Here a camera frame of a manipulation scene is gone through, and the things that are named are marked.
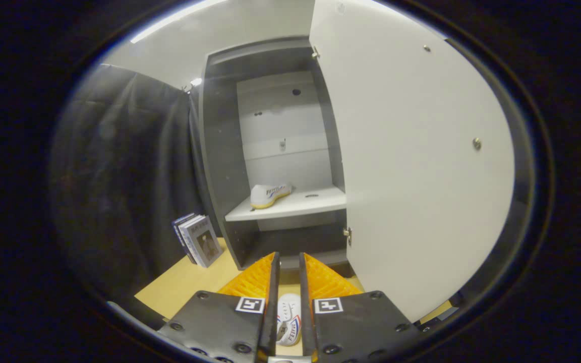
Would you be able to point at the grey shoe cabinet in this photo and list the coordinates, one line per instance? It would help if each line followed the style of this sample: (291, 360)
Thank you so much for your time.
(220, 151)

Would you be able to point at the white cabinet shelf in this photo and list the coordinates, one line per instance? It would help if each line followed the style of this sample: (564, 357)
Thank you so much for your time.
(310, 204)

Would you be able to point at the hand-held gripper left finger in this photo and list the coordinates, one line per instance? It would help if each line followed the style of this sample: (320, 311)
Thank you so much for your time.
(272, 312)

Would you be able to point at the white shoe cabinet door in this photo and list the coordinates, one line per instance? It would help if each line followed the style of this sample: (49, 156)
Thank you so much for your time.
(411, 176)

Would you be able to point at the black backdrop cloth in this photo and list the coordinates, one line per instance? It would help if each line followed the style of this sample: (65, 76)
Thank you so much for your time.
(129, 176)

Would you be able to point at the grey cover book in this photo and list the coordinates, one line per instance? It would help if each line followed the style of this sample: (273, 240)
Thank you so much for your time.
(205, 242)

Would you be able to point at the white canvas shoe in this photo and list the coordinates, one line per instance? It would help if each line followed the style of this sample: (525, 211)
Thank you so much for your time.
(268, 195)
(289, 317)

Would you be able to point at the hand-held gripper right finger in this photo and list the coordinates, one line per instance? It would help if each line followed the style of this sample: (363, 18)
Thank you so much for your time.
(304, 312)

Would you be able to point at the blue spine book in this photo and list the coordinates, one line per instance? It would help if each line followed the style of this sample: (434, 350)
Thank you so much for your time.
(178, 227)

